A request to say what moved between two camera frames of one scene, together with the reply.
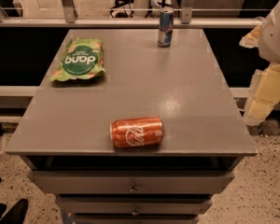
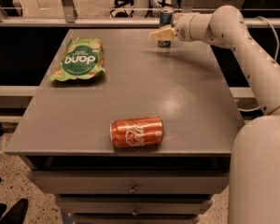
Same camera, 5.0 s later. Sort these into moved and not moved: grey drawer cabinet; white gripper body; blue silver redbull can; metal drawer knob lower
Moved: white gripper body
Not moved: metal drawer knob lower; grey drawer cabinet; blue silver redbull can
